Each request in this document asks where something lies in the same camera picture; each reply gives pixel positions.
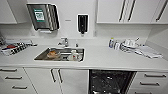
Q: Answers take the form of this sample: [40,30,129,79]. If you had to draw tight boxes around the small white bottle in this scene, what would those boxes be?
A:
[114,40,121,51]

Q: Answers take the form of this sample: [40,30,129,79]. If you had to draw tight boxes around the white three-drawer unit narrow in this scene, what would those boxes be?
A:
[0,67,37,94]

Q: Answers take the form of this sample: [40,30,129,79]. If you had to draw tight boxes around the stainless steel dishwasher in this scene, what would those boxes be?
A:
[88,69,138,94]

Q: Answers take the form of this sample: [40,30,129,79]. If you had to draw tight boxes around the white cup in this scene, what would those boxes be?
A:
[70,49,80,57]

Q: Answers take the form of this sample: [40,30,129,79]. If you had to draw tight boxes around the white plate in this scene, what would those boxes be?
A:
[68,53,83,63]

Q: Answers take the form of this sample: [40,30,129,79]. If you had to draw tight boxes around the brown bowl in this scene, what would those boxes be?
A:
[46,49,60,60]

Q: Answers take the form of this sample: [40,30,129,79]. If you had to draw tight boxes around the steel paper towel dispenser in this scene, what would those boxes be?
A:
[26,3,60,34]

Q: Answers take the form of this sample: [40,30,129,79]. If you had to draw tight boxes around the stack of white plates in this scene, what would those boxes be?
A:
[119,40,142,53]

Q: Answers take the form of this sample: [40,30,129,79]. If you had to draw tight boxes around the white mug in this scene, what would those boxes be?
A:
[124,38,138,48]

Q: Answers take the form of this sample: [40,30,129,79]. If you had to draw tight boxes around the white three-drawer unit wide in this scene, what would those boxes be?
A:
[128,70,168,94]

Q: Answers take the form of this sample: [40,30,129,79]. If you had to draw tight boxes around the small chrome sink knob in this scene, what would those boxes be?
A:
[74,41,80,48]

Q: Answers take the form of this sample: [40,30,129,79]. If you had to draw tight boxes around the stainless steel sink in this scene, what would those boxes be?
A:
[33,47,86,63]

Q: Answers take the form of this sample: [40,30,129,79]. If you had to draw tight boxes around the chrome sink faucet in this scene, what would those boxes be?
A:
[58,37,70,48]

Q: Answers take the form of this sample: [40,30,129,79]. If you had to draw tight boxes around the black wall soap dispenser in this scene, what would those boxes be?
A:
[77,13,90,35]

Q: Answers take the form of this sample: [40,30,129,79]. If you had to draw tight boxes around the white two-door sink cabinet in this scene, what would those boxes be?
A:
[24,68,90,94]

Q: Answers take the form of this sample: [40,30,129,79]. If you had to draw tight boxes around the white four-door wall cabinet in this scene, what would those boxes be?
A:
[96,0,168,24]

